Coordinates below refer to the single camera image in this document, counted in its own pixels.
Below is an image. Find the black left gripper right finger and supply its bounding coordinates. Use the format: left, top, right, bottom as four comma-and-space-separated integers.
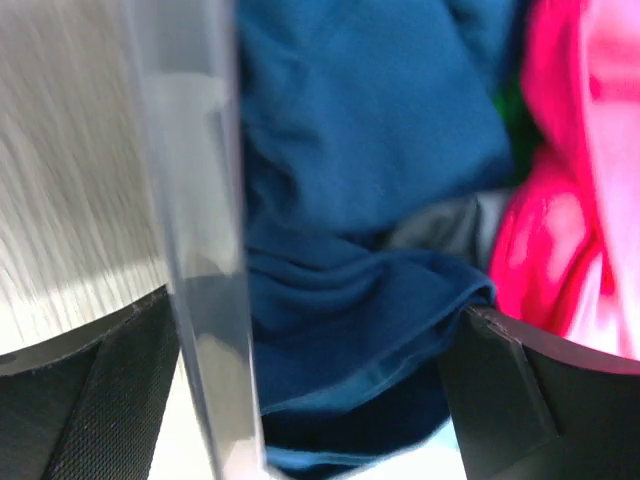
439, 307, 639, 480

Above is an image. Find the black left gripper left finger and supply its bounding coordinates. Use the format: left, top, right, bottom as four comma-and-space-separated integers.
1, 288, 179, 480

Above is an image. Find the clear plastic bin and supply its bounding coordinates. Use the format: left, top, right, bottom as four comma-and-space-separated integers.
118, 1, 268, 479

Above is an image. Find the red t shirt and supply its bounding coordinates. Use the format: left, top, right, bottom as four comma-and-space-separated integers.
489, 1, 639, 359

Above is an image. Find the grey blue t shirt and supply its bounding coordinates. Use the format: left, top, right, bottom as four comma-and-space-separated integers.
383, 189, 514, 272

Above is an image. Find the green garment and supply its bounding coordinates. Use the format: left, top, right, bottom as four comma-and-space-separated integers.
493, 75, 543, 187

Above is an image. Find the dark blue t shirt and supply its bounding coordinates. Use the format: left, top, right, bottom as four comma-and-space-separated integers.
236, 1, 528, 479

